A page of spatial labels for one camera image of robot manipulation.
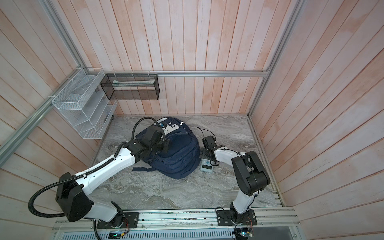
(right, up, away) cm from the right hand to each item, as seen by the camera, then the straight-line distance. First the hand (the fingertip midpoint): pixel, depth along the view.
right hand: (208, 154), depth 98 cm
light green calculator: (-2, -6, -7) cm, 9 cm away
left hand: (-24, +9, -18) cm, 31 cm away
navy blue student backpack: (-16, 0, -15) cm, 22 cm away
